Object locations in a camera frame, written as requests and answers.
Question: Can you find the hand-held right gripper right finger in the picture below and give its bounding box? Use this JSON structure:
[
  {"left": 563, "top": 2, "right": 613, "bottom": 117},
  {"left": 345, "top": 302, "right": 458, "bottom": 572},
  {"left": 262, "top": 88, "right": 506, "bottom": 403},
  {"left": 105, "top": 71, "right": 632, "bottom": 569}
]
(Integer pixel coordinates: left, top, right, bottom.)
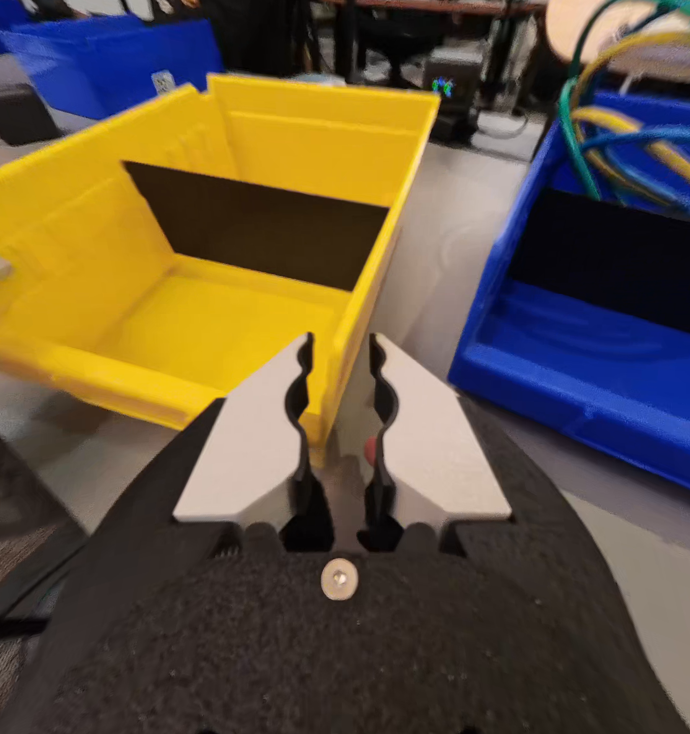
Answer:
[{"left": 355, "top": 333, "right": 514, "bottom": 553}]

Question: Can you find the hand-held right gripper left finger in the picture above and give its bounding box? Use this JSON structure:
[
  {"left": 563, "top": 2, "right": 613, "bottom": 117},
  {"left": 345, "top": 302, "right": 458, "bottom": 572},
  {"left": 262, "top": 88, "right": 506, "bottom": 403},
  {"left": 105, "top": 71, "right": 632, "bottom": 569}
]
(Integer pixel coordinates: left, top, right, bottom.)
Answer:
[{"left": 172, "top": 331, "right": 335, "bottom": 552}]

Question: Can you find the black box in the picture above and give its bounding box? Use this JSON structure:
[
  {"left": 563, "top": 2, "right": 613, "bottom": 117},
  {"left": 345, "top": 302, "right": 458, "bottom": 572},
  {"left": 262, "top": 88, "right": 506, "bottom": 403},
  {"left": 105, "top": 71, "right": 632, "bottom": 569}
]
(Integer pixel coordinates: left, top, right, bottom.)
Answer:
[{"left": 0, "top": 83, "right": 62, "bottom": 147}]

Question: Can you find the yellow plastic bin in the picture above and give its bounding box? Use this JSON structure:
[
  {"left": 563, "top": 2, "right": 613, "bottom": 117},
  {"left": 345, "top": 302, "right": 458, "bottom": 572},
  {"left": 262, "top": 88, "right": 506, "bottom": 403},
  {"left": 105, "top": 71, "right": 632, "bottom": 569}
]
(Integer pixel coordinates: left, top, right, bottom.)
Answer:
[{"left": 0, "top": 73, "right": 442, "bottom": 454}]

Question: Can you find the black divider in yellow bin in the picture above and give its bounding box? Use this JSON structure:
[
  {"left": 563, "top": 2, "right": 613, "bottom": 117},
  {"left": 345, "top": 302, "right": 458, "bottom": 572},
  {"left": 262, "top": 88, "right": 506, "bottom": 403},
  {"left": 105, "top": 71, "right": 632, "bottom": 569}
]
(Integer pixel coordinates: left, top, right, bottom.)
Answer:
[{"left": 122, "top": 161, "right": 391, "bottom": 292}]

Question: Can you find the empty blue plastic bin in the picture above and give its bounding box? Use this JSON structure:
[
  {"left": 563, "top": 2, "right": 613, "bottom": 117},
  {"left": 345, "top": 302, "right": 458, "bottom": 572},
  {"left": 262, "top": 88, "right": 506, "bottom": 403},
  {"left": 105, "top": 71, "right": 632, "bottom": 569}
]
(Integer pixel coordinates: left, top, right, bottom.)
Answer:
[{"left": 0, "top": 14, "right": 225, "bottom": 121}]

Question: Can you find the small blue plastic bin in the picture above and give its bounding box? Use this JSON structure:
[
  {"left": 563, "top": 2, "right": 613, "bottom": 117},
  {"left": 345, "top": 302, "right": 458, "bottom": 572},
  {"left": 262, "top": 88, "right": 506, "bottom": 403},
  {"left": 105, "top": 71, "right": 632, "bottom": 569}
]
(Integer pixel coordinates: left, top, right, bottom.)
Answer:
[{"left": 0, "top": 0, "right": 31, "bottom": 58}]

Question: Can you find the black divider in blue bin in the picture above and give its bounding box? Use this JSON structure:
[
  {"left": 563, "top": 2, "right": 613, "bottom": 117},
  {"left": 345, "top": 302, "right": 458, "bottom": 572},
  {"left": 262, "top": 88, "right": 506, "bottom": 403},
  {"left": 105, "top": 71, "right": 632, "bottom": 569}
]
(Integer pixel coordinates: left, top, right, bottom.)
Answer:
[{"left": 508, "top": 188, "right": 690, "bottom": 345}]

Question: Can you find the black computer tower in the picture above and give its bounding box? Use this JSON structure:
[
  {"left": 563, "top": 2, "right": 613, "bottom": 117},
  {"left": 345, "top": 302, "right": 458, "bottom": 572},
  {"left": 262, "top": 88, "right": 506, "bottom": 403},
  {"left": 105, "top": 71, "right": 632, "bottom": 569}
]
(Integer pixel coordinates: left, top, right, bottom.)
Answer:
[{"left": 422, "top": 49, "right": 486, "bottom": 144}]

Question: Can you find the pale round wooden board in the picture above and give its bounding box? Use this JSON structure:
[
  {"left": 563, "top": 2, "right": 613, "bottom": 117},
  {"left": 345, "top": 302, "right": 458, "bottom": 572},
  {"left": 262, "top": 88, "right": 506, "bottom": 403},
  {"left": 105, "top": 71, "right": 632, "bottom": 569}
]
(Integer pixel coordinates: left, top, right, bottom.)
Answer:
[{"left": 546, "top": 0, "right": 690, "bottom": 64}]

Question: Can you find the blue plastic bin with cables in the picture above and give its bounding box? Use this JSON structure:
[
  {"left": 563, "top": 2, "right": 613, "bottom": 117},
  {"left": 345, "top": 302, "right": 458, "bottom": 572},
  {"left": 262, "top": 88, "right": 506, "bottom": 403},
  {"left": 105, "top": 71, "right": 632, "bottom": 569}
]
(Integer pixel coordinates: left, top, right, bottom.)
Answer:
[{"left": 447, "top": 89, "right": 690, "bottom": 500}]

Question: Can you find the bundle of coloured cables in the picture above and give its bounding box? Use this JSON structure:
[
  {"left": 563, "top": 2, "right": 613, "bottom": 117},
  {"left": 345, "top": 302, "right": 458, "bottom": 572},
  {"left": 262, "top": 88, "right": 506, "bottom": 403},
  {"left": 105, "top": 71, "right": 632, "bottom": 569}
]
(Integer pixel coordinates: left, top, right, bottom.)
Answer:
[{"left": 557, "top": 0, "right": 690, "bottom": 201}]

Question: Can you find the blue ethernet cable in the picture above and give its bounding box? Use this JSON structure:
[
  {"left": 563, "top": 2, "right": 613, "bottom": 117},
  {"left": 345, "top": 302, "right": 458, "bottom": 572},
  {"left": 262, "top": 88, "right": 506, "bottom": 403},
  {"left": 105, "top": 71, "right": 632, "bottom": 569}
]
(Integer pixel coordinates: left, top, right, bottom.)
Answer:
[{"left": 580, "top": 126, "right": 690, "bottom": 221}]

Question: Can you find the yellow ethernet cable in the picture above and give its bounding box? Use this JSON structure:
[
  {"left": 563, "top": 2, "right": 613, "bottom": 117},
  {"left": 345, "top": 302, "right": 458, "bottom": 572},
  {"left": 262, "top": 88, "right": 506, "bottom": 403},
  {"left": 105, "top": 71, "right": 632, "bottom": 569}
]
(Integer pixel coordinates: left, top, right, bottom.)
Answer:
[{"left": 571, "top": 31, "right": 690, "bottom": 196}]

